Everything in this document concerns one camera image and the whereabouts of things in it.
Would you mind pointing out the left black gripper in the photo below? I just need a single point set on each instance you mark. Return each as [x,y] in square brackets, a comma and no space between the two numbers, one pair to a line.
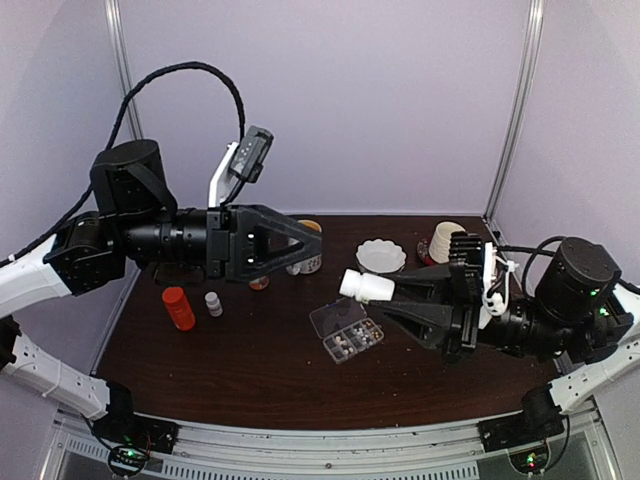
[223,224]

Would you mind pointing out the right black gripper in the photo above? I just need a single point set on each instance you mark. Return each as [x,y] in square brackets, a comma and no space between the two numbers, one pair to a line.
[455,324]

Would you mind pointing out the grey-capped orange pill bottle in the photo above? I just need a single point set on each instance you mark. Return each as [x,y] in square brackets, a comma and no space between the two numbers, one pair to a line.
[259,283]

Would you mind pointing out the small white bottle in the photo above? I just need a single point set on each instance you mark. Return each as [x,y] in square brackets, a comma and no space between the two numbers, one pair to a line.
[213,304]
[366,287]

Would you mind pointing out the clear plastic pill organizer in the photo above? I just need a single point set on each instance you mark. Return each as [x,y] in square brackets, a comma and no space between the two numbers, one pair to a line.
[345,329]

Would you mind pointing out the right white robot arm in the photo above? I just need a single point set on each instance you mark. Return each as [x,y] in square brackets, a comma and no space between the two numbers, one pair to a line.
[560,397]

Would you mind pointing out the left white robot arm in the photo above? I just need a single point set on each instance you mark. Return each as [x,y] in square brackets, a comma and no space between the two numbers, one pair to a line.
[76,258]

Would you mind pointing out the yellow-inside patterned mug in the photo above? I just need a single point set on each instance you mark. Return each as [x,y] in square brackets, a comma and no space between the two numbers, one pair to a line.
[311,265]

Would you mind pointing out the cream ribbed mug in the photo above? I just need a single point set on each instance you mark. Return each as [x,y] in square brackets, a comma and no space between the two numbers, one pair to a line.
[440,242]

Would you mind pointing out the red saucer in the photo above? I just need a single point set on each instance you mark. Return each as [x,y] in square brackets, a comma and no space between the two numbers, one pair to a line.
[422,252]

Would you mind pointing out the white scalloped dish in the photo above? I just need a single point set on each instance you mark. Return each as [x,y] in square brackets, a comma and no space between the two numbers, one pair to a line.
[380,256]

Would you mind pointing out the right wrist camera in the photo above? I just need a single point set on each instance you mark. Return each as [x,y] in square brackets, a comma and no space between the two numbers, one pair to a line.
[495,291]

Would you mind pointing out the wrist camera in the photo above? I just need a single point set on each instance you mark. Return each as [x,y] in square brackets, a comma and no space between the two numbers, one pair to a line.
[242,163]
[495,291]

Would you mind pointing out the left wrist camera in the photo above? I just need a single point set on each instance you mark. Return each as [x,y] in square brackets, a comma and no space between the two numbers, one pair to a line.
[242,163]

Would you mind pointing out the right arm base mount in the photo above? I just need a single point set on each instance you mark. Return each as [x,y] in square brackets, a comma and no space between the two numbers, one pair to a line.
[513,430]

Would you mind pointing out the front aluminium rail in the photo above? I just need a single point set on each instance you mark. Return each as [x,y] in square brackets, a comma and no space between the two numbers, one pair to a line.
[452,450]

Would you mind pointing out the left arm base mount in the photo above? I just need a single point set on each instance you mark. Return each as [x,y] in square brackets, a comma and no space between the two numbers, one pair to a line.
[145,433]

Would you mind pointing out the left aluminium frame post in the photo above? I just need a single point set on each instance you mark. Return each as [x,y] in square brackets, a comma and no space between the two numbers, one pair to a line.
[118,43]

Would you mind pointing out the aluminium frame post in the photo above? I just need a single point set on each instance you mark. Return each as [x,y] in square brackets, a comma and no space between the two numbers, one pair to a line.
[118,43]
[529,59]

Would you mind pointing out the right aluminium frame post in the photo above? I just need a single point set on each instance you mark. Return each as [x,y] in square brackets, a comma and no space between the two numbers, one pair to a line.
[529,59]

